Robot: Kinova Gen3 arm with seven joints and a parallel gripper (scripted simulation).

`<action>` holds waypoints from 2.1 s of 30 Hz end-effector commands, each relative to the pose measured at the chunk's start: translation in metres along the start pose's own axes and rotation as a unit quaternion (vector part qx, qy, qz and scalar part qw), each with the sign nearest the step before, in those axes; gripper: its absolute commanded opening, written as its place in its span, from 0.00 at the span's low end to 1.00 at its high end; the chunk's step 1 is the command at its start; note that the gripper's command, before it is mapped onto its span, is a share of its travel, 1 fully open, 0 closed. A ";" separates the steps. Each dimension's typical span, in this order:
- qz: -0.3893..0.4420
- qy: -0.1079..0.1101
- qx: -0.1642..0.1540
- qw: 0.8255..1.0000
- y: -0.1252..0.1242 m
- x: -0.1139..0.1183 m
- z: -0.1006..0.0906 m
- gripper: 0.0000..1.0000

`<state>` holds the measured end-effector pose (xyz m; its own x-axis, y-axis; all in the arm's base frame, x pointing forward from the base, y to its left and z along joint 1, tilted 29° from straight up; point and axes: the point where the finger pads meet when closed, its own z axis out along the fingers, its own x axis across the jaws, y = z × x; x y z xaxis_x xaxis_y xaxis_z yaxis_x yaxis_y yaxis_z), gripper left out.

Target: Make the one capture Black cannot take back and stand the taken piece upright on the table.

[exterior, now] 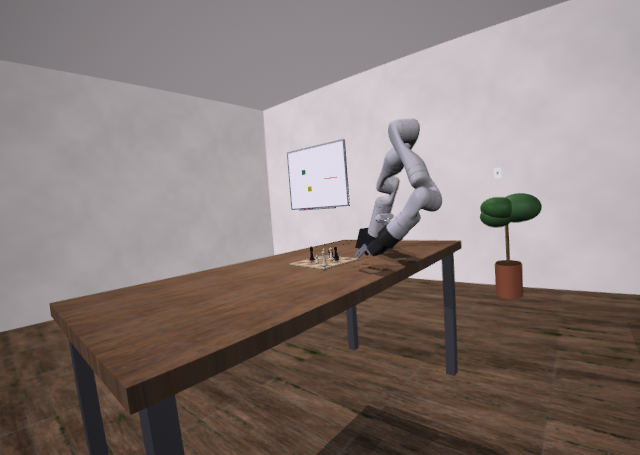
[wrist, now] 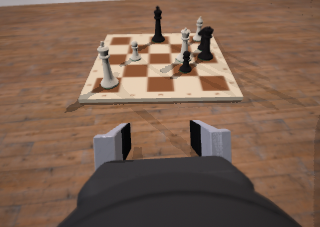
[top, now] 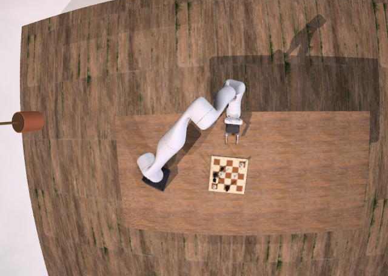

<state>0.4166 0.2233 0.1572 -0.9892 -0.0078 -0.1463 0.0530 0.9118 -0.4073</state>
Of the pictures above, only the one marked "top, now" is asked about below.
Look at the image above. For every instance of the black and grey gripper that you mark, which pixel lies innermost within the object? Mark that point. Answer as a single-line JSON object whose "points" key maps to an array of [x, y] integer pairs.
{"points": [[233, 121]]}

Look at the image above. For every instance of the chessboard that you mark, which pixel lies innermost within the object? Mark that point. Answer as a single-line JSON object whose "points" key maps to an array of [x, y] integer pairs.
{"points": [[231, 167]]}

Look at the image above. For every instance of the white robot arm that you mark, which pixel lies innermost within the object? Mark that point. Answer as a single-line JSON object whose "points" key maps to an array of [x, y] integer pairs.
{"points": [[202, 113]]}

